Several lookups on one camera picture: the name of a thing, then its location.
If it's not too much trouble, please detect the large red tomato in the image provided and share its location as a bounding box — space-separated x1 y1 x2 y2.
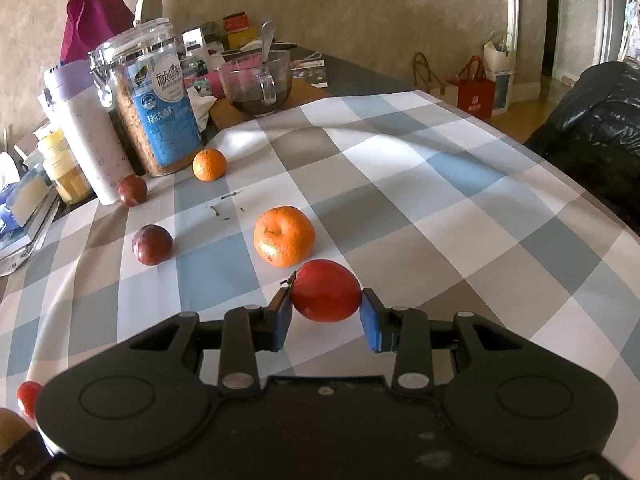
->
281 259 362 323

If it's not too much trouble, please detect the small red tomato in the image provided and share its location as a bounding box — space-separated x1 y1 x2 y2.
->
16 380 42 420

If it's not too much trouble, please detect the orange mandarin middle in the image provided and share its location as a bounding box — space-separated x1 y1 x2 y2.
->
253 206 316 268

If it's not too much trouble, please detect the checkered tablecloth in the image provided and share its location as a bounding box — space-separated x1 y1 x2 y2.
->
0 90 640 461

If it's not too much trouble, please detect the dark plum near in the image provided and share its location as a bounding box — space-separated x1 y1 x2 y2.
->
131 224 174 266

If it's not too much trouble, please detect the dark plum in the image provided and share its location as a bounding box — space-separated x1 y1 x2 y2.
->
131 224 174 266
117 174 148 208

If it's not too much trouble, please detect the small far mandarin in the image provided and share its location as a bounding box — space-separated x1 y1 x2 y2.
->
192 148 227 182

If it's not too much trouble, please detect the dark plum far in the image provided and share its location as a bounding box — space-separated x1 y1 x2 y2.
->
117 174 148 208

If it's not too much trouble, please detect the yellow lid glass jar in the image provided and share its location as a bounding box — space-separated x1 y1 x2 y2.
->
38 130 92 205

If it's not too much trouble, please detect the blue tissue pack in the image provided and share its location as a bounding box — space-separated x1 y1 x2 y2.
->
0 168 51 234

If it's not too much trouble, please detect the metal spoon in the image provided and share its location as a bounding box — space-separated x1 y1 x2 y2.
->
258 21 277 105

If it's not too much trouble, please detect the red paper shopping bag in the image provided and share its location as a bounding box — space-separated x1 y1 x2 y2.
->
454 55 496 120

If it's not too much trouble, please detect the brown paper bag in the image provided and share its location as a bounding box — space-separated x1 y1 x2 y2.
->
411 51 458 106

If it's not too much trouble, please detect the stack of books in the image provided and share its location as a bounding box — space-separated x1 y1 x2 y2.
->
0 190 61 278

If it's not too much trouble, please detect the black puffer jacket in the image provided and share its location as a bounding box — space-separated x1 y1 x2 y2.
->
525 62 640 232

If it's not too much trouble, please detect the glass cereal jar blue label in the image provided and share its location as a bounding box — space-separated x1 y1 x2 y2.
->
89 18 201 177

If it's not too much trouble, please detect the white paper shopping bag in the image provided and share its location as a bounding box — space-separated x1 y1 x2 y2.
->
483 30 516 116

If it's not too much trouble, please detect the white purple thermos bottle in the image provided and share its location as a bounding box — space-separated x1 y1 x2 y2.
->
43 60 134 206

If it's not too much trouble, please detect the magenta cloth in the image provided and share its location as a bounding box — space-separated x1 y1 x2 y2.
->
60 0 134 64

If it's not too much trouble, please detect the glass bowl with handle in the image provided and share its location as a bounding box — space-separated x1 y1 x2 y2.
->
218 50 292 117

